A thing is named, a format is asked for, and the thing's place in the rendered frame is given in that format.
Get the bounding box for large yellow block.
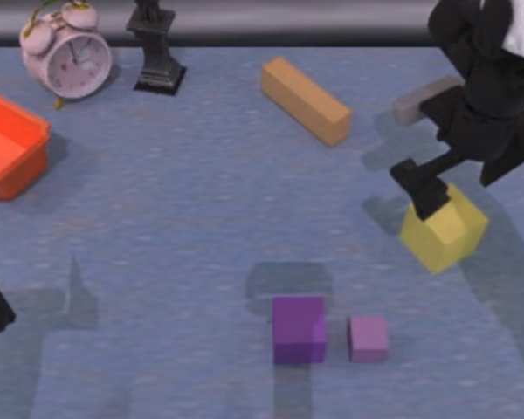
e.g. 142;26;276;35
398;182;491;276

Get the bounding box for grey block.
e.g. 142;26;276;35
391;76;465;127

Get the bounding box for long tan wooden block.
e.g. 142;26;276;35
261;56;353;148

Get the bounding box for small light purple block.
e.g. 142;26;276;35
347;315;390;364

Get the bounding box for large purple cube block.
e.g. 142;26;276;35
272;295;328;365

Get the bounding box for orange plastic bin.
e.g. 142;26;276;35
0;86;52;203

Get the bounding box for blue table cloth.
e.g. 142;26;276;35
0;45;524;419

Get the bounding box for pink twin-bell alarm clock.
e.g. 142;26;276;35
18;3;114;100

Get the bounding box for black statue pedestal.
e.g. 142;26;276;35
126;0;188;96

